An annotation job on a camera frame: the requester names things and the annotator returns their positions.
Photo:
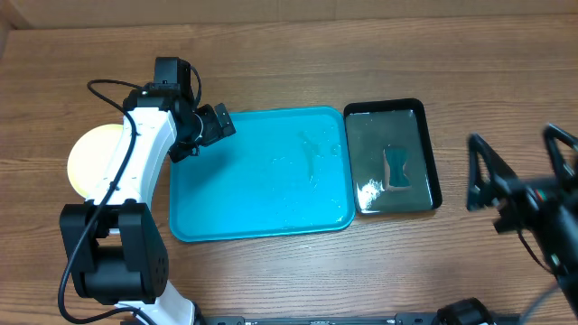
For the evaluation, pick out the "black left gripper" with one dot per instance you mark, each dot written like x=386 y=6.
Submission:
x=215 y=130

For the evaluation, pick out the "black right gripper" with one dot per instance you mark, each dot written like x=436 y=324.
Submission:
x=506 y=192

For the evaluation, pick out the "yellow plate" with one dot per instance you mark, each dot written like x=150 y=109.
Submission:
x=90 y=155

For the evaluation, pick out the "green dish sponge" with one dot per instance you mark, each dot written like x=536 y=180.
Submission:
x=395 y=163

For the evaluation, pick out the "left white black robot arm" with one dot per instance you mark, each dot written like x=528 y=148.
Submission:
x=117 y=260

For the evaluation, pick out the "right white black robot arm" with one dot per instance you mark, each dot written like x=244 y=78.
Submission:
x=555 y=253

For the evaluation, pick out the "blue plastic tray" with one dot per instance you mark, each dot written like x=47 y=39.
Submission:
x=284 y=172

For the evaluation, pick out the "black water tray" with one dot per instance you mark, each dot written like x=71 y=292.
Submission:
x=372 y=127

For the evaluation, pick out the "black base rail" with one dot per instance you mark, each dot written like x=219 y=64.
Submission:
x=410 y=318

